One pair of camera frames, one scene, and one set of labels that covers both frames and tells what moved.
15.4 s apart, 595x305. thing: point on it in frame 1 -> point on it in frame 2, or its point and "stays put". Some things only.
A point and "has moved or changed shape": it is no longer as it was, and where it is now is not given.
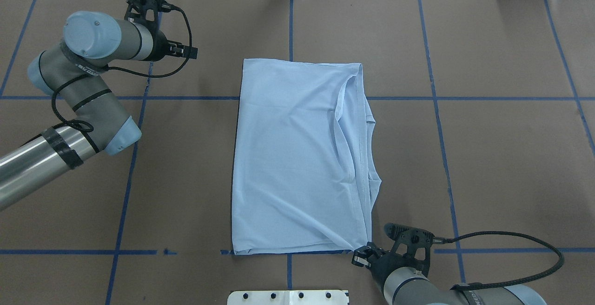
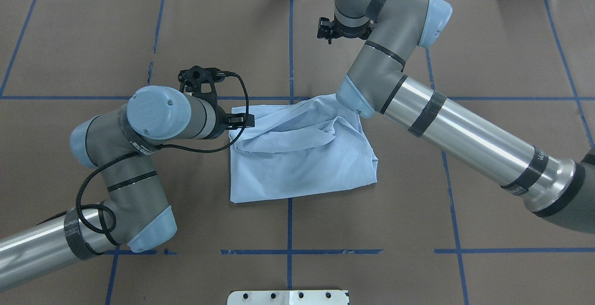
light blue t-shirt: (303, 179) has moved or changed shape
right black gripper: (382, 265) -> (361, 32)
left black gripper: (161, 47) -> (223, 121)
